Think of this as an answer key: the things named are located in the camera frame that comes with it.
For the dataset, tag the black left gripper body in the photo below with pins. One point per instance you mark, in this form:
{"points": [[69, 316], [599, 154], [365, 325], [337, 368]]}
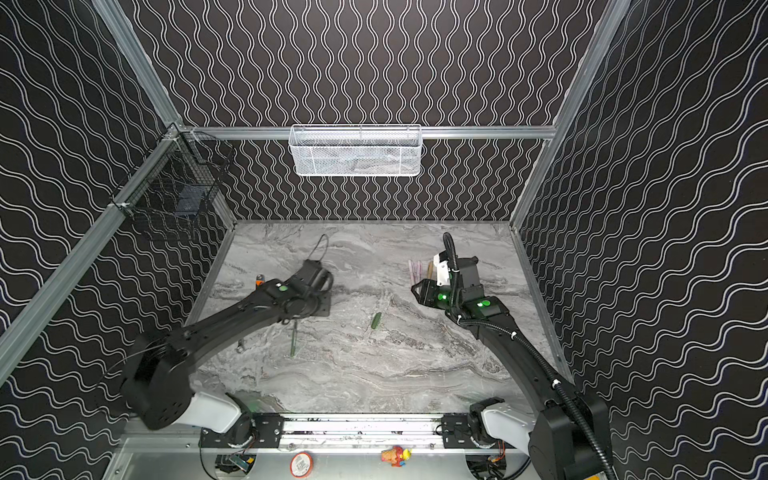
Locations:
{"points": [[324, 298]]}

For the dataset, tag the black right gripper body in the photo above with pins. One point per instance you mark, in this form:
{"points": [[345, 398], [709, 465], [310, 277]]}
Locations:
{"points": [[424, 290]]}

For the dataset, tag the green pen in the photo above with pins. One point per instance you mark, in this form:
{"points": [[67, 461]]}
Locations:
{"points": [[294, 339]]}

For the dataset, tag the green pen cap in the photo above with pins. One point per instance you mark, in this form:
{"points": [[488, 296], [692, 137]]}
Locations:
{"points": [[376, 320]]}

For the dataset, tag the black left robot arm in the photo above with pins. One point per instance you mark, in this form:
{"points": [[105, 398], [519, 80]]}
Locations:
{"points": [[155, 379]]}

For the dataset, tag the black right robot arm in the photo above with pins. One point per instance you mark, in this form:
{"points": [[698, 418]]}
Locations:
{"points": [[491, 323]]}

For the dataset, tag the red white tape roll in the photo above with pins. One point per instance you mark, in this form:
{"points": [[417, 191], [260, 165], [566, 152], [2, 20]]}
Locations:
{"points": [[301, 465]]}

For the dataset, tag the small red yellow toy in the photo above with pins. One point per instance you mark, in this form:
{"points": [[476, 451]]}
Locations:
{"points": [[396, 456]]}

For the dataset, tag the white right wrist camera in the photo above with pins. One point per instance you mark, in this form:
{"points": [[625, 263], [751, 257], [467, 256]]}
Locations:
{"points": [[441, 269]]}

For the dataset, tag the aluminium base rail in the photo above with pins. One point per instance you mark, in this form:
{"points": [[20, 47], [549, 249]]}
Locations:
{"points": [[360, 429]]}

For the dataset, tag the white wire mesh basket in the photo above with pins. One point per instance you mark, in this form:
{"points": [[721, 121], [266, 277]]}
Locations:
{"points": [[356, 150]]}

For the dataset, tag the black wire mesh basket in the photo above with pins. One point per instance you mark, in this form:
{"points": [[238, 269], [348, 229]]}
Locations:
{"points": [[180, 197]]}

